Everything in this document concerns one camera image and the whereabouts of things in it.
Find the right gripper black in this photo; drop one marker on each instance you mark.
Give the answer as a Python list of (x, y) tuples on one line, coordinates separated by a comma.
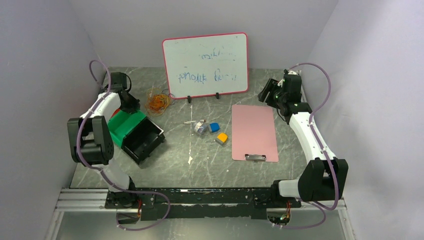
[(272, 85)]

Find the blue eraser block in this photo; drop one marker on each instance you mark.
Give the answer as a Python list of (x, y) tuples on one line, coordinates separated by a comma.
[(213, 127)]

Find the yellow eraser block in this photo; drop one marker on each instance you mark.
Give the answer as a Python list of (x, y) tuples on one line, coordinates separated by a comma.
[(221, 138)]

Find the clear tape roll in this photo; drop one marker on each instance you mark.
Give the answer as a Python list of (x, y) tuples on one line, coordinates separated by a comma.
[(200, 126)]

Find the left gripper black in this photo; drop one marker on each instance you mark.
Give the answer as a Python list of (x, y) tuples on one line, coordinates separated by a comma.
[(134, 105)]

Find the pink clipboard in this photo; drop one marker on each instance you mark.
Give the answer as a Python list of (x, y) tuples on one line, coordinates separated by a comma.
[(253, 133)]

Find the aluminium rail frame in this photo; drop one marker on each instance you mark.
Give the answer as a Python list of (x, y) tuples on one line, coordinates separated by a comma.
[(80, 215)]

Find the whiteboard with pink frame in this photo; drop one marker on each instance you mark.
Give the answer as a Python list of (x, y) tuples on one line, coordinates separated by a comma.
[(206, 65)]

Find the black plastic bin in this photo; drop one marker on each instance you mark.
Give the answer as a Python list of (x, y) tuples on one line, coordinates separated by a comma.
[(143, 139)]

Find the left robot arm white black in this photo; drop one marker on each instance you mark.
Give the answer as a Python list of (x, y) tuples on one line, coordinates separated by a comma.
[(92, 135)]

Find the red plastic bin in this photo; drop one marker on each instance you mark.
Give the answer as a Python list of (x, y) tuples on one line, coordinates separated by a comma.
[(115, 113)]

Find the green plastic bin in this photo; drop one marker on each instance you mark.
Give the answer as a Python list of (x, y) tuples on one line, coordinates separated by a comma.
[(123, 124)]

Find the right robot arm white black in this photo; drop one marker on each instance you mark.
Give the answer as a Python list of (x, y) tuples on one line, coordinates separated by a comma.
[(324, 176)]

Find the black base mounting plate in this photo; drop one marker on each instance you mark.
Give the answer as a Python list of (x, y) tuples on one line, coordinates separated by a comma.
[(190, 203)]

